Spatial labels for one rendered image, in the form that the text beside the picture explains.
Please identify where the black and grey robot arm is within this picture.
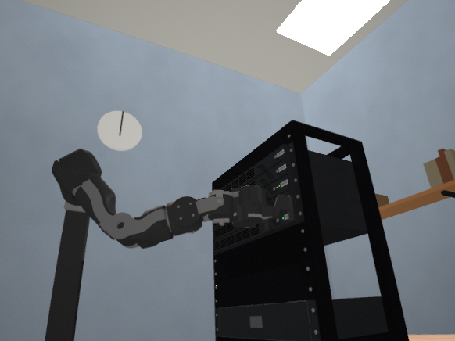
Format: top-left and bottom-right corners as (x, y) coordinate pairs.
(52, 149), (234, 249)

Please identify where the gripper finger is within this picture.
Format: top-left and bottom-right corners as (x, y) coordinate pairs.
(248, 195), (294, 221)
(248, 220), (269, 230)

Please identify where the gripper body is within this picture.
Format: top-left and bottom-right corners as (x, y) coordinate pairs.
(231, 185), (267, 228)

